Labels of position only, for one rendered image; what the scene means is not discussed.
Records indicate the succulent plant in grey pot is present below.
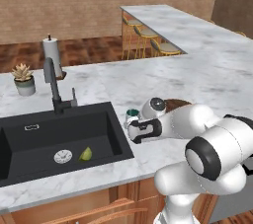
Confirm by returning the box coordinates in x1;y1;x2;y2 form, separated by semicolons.
11;62;37;98

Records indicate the grey appliance front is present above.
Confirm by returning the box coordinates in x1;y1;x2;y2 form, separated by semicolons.
209;187;253;224

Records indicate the wooden cupboard front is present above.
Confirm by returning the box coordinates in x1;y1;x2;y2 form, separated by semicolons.
0;175;219;224

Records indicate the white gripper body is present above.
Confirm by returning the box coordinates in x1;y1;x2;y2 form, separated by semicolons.
126;118;154;145

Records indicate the green lime wedge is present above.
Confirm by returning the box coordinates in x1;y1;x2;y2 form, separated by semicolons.
78;146;94;162

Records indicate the black kitchen sink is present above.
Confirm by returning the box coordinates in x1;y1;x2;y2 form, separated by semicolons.
0;101;135;188

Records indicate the green white mug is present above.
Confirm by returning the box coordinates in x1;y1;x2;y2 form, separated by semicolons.
124;108;142;129

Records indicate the wooden cupboard handle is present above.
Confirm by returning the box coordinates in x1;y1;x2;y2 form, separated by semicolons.
94;207;149;224
42;197;136;224

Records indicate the black sink tap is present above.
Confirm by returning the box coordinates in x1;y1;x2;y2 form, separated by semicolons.
42;56;79;115

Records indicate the white paper towel roll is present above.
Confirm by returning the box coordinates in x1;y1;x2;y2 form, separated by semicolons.
42;33;67;81

